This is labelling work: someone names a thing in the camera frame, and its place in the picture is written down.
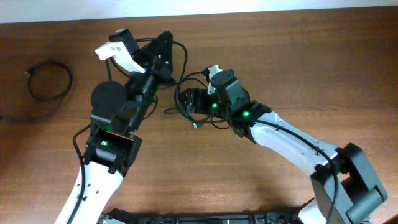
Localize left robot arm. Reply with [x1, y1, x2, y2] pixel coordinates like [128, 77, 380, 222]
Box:
[56, 29, 174, 223]

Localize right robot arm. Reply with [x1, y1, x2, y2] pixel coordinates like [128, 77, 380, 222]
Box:
[174, 69, 387, 223]

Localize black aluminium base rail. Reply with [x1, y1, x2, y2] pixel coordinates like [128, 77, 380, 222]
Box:
[96, 208, 302, 224]

